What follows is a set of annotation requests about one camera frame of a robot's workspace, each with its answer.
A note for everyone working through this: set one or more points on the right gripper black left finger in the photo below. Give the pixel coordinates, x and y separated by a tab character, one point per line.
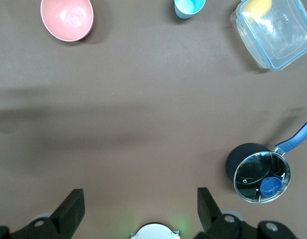
68	214

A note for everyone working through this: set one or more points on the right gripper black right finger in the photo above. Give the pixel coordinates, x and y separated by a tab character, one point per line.
210	216

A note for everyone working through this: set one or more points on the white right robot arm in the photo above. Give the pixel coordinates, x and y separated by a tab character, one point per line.
155	231

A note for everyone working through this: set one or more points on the glass lid with blue knob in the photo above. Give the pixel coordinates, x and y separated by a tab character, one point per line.
252	174

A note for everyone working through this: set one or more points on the clear plastic container blue rim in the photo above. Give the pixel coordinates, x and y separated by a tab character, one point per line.
280	42

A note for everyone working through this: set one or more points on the pink bowl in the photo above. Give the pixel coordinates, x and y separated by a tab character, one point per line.
67	20

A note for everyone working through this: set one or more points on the empty light blue cup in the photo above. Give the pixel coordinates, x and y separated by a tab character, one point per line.
189	8

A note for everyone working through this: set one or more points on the yellow round food piece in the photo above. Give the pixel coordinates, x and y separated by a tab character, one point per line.
259	7

